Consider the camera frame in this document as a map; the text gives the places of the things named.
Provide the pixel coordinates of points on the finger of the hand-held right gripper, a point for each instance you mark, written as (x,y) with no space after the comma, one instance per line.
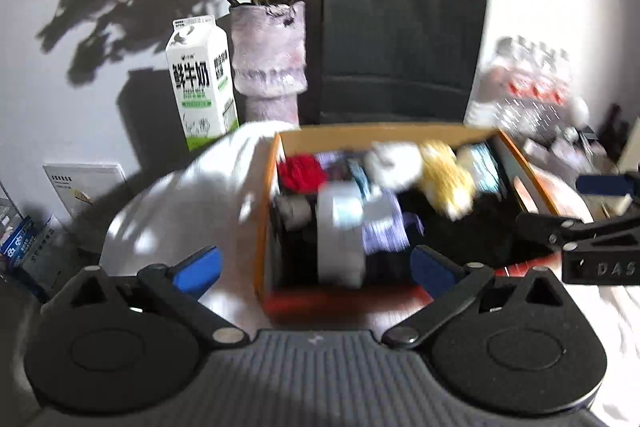
(602,185)
(550,228)

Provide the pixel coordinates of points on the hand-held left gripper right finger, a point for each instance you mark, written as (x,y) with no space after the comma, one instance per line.
(431,271)

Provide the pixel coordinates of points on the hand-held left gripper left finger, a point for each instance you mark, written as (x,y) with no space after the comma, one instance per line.
(199,268)

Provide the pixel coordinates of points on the iridescent plastic bag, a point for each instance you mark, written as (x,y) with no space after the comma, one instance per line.
(482,167)

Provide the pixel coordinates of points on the orange cardboard box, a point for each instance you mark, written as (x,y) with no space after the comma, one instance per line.
(340,302)

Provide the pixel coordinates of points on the white plastic bottle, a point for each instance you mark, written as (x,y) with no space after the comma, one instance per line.
(340,237)

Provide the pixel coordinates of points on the yellow white plush toy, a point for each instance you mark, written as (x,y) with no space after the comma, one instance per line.
(430,172)

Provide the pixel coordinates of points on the teal scrunchie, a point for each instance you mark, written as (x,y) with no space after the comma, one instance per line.
(365,179)

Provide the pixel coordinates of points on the red fabric flower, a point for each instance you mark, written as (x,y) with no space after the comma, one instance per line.
(300,173)

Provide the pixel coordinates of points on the white terry towel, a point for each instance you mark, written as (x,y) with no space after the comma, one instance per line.
(200,192)

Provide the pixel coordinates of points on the white round gadget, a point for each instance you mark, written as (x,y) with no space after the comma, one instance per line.
(580,111)

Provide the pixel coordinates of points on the pack of water bottles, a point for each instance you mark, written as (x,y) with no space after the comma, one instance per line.
(522,87)

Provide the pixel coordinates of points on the white flat box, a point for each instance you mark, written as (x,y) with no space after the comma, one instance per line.
(85,192)

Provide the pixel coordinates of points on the white milk carton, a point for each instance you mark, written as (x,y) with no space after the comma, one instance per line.
(202,87)

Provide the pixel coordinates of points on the blue printed box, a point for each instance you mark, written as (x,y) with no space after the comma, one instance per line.
(17,242)

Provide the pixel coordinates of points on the black paper bag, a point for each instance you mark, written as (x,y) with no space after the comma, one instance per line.
(400,37)

